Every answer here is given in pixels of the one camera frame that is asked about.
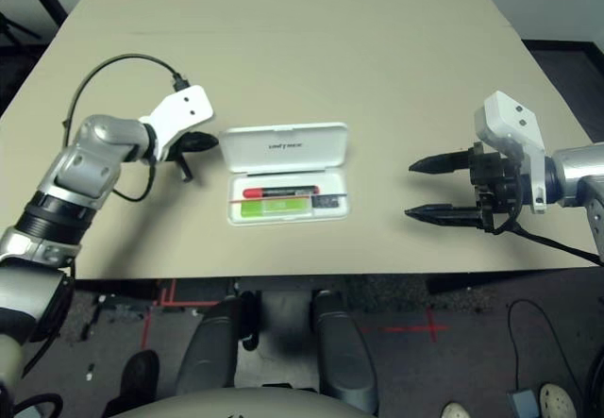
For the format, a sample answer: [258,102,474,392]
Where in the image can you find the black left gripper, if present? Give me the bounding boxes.
[168,131,221,184]

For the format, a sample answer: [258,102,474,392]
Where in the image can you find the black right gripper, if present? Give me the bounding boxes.
[404,141,526,236]

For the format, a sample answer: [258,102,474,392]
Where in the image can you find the white hard pencil case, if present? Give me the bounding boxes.
[220,122,354,226]

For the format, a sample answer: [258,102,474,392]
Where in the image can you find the green highlighter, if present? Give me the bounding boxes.
[240,197,312,219]

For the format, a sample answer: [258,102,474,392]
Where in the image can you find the black marker with red cap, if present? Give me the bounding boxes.
[243,185,320,200]

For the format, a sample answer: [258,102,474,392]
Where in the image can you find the red floor tape lines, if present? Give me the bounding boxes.
[141,278,221,351]

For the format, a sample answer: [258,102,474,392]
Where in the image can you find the dark grey right robot leg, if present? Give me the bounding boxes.
[313,290,381,414]

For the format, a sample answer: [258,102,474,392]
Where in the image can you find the dark grey robot leg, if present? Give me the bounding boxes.
[313,290,381,414]
[175,294,259,395]

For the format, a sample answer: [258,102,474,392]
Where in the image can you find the dark grey left robot leg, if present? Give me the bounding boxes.
[175,294,259,395]

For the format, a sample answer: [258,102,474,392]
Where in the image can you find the black tripod stand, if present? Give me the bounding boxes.
[0,11,43,46]

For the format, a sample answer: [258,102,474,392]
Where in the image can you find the white perforated shoe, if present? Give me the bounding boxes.
[537,382,578,418]
[441,401,473,418]

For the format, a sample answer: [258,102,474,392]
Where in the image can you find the black shoe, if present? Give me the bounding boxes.
[103,349,160,418]

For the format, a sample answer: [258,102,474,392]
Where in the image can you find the blue-grey foot pedal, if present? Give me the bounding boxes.
[507,389,542,418]

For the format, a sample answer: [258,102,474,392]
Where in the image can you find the grey robot torso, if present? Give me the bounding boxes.
[108,386,374,418]

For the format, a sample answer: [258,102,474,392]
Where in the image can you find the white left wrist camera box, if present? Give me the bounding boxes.
[139,85,216,163]

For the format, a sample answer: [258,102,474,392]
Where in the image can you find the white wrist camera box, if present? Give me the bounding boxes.
[473,91,551,215]
[139,85,216,163]

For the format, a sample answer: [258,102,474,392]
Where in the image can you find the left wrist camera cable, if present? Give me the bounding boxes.
[60,53,193,202]

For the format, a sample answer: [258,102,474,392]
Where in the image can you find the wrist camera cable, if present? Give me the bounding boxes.
[490,209,604,266]
[60,53,193,202]

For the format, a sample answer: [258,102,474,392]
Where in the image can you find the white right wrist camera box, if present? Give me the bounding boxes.
[473,91,551,215]

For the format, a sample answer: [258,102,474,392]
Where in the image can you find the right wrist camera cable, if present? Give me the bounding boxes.
[490,209,604,266]

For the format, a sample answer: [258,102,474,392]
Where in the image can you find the thin black floor cable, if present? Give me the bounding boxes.
[507,298,586,391]

